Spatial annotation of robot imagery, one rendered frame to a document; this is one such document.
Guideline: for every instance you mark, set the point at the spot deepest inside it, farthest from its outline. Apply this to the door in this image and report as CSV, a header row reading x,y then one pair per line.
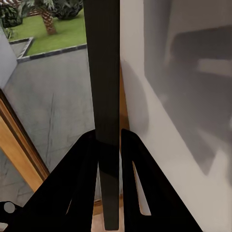
x,y
45,94

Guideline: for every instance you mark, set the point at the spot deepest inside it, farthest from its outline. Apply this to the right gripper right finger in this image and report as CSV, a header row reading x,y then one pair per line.
x,y
168,212

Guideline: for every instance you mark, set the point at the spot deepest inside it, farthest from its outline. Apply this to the poster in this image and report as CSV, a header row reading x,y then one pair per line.
x,y
102,23

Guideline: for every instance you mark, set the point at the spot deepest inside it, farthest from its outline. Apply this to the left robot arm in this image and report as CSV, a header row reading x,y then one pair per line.
x,y
8,211

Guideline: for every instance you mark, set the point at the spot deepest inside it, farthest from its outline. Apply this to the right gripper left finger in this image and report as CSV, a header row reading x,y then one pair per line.
x,y
65,200

